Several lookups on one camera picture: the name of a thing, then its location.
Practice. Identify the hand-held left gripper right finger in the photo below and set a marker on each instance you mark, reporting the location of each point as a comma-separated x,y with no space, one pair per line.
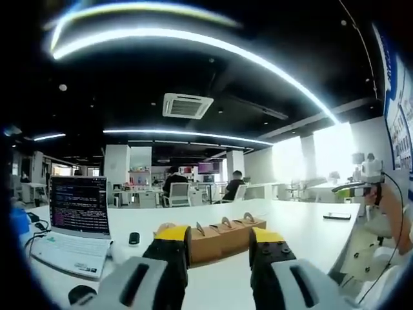
277,277

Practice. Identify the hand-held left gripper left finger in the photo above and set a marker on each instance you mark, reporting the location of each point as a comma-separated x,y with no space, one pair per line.
151,277

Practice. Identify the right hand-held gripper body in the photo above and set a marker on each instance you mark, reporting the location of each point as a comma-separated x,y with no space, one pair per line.
373,176

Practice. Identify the blue plastic box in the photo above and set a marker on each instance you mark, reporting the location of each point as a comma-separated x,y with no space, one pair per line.
20,226

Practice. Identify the person's right hand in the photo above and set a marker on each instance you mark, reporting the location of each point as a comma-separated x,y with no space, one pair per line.
375,196

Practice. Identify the black smartphone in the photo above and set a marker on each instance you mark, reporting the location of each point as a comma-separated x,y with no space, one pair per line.
337,215

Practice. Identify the small black oval device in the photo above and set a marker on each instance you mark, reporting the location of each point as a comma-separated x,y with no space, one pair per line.
134,238

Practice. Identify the black computer mouse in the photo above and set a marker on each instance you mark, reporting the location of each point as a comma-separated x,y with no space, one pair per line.
82,295

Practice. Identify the white mesh office chair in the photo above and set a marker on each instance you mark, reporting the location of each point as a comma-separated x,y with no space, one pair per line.
179,193

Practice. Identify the person's white clothing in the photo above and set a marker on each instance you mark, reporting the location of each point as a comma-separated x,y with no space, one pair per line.
387,284

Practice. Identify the white laptop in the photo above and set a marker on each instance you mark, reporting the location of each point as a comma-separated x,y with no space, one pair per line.
79,206

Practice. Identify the shelf with colourful items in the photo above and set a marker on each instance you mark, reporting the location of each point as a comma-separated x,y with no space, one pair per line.
140,176

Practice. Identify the monitor with purple screen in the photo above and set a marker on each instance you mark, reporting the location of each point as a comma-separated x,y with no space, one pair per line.
208,168

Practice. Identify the short ceiling light strip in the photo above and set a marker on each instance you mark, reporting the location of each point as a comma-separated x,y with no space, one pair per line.
50,137

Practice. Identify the ceiling air conditioner vent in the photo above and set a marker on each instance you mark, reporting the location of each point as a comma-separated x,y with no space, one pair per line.
187,106

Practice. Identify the long curved ceiling light strip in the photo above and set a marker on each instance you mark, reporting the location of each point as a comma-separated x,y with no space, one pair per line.
206,41

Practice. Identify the yellowish ceiling light strip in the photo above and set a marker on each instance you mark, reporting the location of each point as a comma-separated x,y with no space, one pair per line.
135,9

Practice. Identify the blue framed wall poster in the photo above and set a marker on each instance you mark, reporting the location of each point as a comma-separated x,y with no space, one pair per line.
395,106

